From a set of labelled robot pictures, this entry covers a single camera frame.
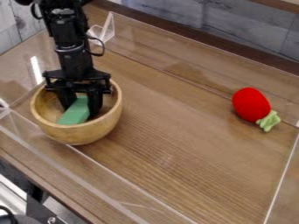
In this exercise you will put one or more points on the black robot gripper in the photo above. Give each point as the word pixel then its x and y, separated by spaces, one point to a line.
pixel 78 77

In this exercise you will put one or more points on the green foam stick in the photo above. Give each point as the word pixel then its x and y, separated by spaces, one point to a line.
pixel 78 113

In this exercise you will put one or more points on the brown wooden bowl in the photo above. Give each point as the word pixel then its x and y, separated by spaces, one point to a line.
pixel 63 127

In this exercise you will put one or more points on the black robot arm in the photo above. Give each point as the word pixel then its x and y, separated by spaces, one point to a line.
pixel 66 22

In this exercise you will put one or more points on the red plush strawberry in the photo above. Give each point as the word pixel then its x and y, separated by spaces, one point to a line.
pixel 254 108

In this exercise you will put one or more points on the clear acrylic tray wall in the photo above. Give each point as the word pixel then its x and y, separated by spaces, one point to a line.
pixel 89 188

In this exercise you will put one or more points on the clear acrylic corner bracket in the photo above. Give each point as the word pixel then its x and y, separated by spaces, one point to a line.
pixel 102 33

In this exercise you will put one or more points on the black metal table bracket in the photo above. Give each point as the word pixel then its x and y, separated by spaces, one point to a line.
pixel 39 212

